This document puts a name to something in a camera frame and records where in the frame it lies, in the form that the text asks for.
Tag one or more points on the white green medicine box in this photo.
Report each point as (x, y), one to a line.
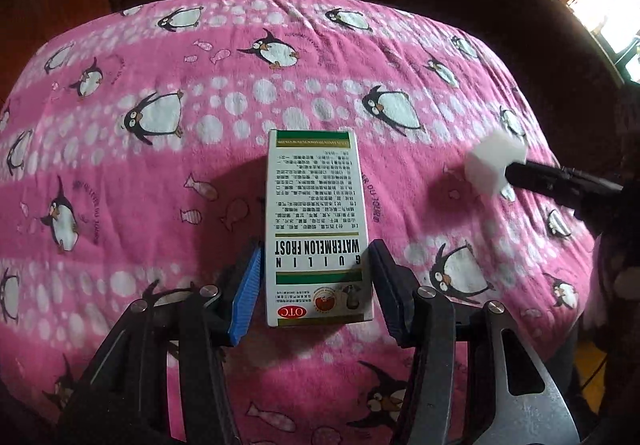
(317, 205)

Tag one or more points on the bright window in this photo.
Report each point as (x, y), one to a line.
(610, 0)

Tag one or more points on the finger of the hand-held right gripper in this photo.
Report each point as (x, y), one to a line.
(550, 180)

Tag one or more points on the white foam block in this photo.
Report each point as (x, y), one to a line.
(492, 160)

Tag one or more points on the pink penguin printed blanket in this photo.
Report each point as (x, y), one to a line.
(150, 175)

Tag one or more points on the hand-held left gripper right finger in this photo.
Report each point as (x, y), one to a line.
(392, 297)

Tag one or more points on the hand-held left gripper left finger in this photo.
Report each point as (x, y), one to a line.
(246, 297)

